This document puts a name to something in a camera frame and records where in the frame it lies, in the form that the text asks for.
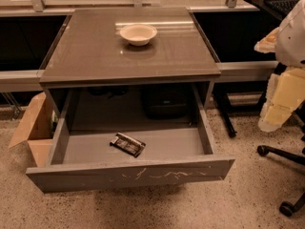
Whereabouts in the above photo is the black laptop stand table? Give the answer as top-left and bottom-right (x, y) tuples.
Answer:
(213, 0), (305, 138)

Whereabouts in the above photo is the white paper bowl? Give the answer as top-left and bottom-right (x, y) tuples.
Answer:
(120, 24), (157, 47)

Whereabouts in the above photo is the black rxbar chocolate wrapper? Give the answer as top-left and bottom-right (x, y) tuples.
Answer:
(110, 133), (146, 157)

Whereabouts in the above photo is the grey open top drawer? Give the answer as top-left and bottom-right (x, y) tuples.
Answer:
(26, 86), (234, 193)

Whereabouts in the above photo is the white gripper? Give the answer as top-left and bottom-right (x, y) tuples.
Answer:
(254, 0), (305, 133)

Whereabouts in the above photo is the black bin under cabinet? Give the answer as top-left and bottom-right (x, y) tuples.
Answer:
(141, 84), (193, 119)

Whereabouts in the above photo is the grey cabinet with glass top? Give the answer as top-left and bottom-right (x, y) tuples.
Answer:
(40, 8), (220, 118)

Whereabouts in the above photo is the brown cardboard box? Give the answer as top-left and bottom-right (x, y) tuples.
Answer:
(9, 93), (53, 167)

